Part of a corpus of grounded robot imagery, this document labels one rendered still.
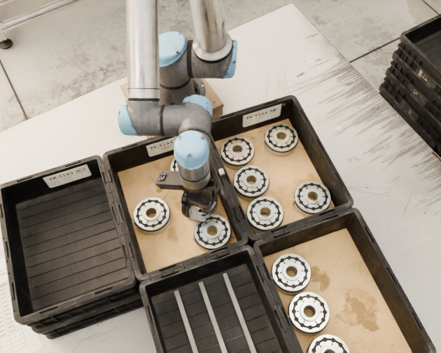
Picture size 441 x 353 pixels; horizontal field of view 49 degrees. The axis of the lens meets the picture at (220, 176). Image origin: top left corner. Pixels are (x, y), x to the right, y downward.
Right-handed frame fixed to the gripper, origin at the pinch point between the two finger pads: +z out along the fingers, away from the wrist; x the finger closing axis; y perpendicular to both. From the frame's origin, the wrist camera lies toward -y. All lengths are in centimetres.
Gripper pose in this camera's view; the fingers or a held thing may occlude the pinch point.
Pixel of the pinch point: (193, 209)
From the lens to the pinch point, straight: 136.4
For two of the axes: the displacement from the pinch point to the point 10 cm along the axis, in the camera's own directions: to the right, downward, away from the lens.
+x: 3.9, -8.1, 4.4
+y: 9.2, 3.3, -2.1
